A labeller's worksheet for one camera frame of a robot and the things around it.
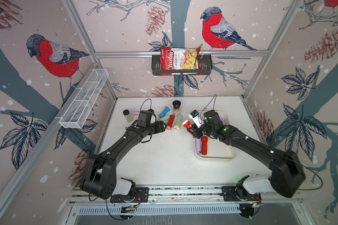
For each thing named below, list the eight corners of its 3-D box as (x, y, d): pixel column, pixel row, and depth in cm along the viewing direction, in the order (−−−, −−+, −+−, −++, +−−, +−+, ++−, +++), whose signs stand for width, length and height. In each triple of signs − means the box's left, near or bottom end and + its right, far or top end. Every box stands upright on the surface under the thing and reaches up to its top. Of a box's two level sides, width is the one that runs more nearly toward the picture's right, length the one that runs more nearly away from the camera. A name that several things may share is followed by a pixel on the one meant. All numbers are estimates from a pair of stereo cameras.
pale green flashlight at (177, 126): (173, 129, 102) (173, 127, 99) (177, 116, 109) (177, 114, 107) (179, 131, 101) (179, 128, 98) (183, 118, 109) (183, 115, 106)
